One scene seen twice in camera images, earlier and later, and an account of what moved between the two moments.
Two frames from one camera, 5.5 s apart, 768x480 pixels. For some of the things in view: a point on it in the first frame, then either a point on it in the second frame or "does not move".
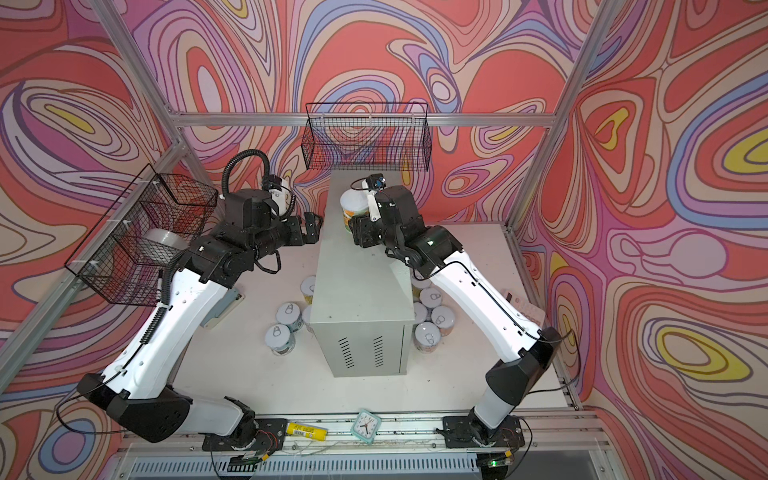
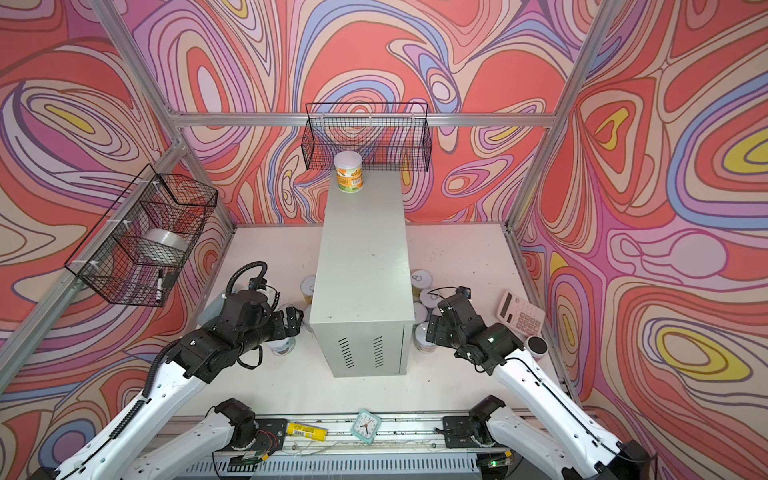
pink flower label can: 426,336 does not move
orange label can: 354,202 to 349,171
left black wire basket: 147,231 does not move
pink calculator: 538,314 does not move
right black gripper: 365,229 to 438,330
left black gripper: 306,228 to 287,323
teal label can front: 280,339 does not move
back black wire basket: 367,137 does not move
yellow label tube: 307,431 does not move
